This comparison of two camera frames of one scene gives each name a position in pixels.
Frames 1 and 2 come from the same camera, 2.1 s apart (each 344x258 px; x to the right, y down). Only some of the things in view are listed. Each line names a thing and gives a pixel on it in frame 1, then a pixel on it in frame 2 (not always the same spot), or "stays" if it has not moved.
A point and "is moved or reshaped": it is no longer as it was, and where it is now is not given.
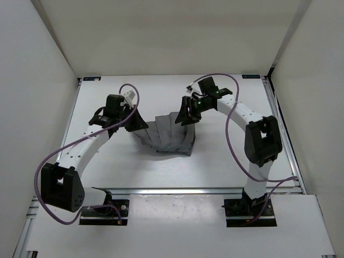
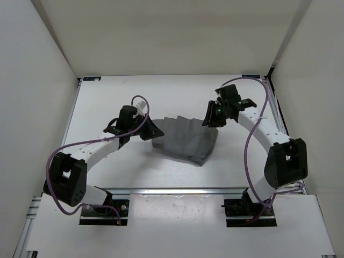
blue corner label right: [251, 76] stays
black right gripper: [184, 116] to [209, 119]
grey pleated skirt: [164, 135] is moved or reshaped
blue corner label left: [98, 78] stays
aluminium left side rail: [70, 120] stays
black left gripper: [138, 122] to [152, 130]
